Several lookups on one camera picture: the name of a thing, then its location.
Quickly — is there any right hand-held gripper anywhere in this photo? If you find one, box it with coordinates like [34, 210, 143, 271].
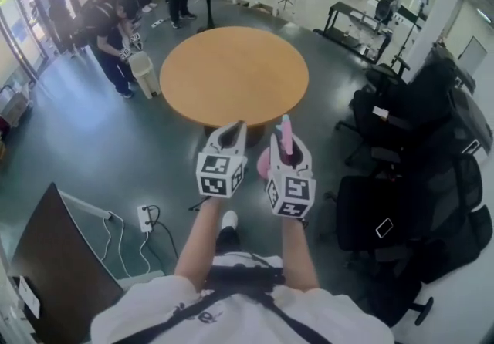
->
[265, 133, 317, 219]

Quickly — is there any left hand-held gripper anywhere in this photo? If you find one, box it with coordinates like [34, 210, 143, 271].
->
[195, 120, 249, 201]

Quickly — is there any pink spray bottle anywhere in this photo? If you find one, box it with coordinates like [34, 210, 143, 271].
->
[257, 114, 296, 182]

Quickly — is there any person's right forearm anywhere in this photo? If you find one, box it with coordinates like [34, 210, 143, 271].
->
[277, 214, 321, 292]

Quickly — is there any person's left forearm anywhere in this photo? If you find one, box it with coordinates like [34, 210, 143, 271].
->
[174, 195, 225, 290]

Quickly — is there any round wooden table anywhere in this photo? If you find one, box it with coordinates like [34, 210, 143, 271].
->
[158, 25, 310, 130]

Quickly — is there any person's white shoe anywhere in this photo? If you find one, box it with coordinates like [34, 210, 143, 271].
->
[221, 210, 239, 231]

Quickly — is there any person's black trouser leg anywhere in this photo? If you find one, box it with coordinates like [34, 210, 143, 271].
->
[215, 224, 242, 254]

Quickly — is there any beige trash bin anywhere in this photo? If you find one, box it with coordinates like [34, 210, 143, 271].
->
[127, 50, 162, 100]

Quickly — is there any smartphone with white case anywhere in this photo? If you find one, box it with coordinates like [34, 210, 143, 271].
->
[374, 217, 395, 239]

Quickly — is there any black chest harness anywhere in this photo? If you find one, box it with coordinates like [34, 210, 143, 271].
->
[127, 251, 337, 344]

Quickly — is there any black office chair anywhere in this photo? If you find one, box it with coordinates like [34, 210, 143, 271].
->
[334, 52, 470, 166]
[358, 203, 494, 328]
[334, 153, 484, 258]

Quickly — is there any person's white t-shirt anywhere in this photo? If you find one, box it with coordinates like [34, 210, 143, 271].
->
[90, 252, 395, 344]

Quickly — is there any dark brown board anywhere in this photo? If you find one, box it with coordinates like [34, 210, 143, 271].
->
[6, 181, 125, 344]

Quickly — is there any black cable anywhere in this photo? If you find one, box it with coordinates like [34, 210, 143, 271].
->
[145, 204, 181, 265]

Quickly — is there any white cable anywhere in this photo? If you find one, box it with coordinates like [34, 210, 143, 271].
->
[99, 211, 152, 279]

